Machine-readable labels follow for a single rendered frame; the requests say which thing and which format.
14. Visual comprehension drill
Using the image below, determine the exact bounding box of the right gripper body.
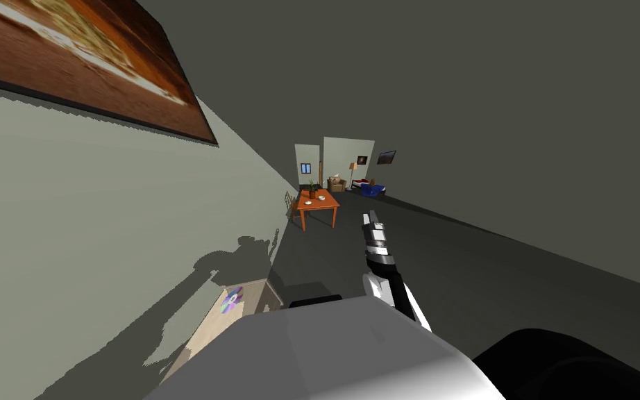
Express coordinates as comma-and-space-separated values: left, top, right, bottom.
362, 222, 389, 249

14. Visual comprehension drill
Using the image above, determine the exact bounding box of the orange wooden table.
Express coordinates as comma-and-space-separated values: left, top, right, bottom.
296, 180, 342, 232

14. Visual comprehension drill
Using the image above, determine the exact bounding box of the wooden chair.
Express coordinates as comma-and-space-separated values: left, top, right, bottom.
284, 190, 301, 222

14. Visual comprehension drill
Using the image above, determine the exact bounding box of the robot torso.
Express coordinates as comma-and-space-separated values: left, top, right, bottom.
142, 294, 507, 400

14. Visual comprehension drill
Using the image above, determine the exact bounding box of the iridescent compact disc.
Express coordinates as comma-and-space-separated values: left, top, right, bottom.
219, 285, 245, 315

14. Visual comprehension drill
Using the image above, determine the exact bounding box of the light wooden desk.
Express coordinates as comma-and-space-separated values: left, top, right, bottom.
160, 277, 285, 385

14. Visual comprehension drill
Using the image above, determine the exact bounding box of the large brown wall picture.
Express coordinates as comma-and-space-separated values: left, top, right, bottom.
0, 0, 220, 147

